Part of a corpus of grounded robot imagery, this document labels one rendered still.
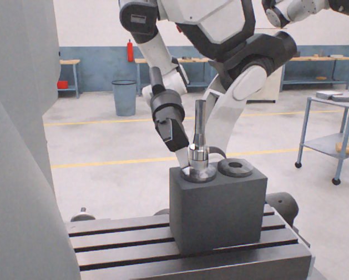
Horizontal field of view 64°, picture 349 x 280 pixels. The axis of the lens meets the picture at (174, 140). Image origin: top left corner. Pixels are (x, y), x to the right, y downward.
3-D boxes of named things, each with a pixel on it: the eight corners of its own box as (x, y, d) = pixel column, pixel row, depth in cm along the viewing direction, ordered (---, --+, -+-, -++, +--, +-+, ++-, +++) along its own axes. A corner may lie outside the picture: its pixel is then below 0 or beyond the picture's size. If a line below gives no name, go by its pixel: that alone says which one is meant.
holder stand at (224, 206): (168, 226, 80) (168, 162, 73) (238, 214, 85) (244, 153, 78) (181, 256, 69) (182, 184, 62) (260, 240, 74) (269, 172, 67)
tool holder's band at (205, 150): (208, 147, 69) (208, 143, 69) (208, 155, 65) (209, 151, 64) (190, 146, 70) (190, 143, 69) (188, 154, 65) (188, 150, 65)
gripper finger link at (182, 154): (190, 164, 67) (186, 146, 72) (178, 169, 68) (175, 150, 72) (192, 168, 68) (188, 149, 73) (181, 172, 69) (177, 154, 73)
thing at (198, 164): (208, 165, 71) (208, 147, 69) (208, 174, 66) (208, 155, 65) (189, 165, 71) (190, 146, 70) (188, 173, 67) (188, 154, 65)
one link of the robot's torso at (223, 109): (201, 170, 123) (250, 70, 114) (219, 189, 107) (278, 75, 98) (171, 160, 117) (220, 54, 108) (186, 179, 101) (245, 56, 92)
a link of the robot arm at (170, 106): (166, 158, 74) (161, 128, 82) (200, 144, 72) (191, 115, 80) (144, 126, 65) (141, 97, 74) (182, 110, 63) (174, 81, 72)
